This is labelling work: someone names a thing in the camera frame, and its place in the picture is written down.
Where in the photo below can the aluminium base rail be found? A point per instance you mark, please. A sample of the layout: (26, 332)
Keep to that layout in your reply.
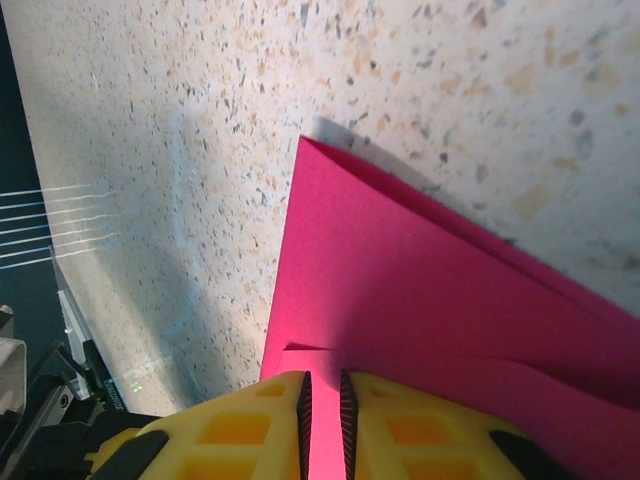
(75, 325)

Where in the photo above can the magenta cloth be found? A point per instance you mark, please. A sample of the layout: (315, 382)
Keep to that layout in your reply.
(400, 275)

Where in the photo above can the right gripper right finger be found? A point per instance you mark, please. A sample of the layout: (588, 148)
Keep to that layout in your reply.
(425, 440)

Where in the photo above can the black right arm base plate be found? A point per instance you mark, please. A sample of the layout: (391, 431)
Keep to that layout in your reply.
(55, 440)

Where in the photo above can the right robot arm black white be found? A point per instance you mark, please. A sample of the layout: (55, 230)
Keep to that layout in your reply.
(10, 365)

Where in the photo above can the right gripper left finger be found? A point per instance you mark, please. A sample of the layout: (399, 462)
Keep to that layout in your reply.
(225, 435)

